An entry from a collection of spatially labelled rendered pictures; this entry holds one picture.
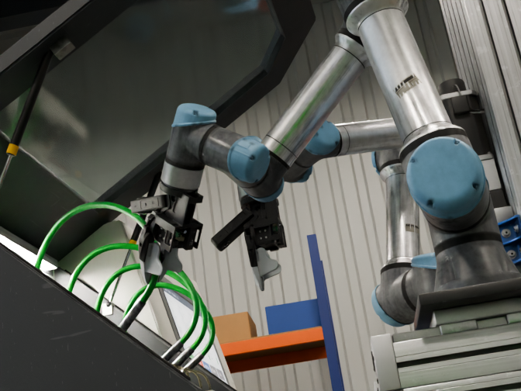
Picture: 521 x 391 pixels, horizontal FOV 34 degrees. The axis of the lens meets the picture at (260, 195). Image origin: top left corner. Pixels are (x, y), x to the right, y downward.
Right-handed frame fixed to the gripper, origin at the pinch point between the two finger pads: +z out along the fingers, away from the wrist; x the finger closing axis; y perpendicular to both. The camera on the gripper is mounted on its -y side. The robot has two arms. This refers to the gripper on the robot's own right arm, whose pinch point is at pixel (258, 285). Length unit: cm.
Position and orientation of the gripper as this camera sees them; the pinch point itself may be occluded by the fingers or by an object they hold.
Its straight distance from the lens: 187.9
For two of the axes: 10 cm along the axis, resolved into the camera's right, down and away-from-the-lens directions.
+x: 2.2, 3.3, 9.2
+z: 1.4, 9.2, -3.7
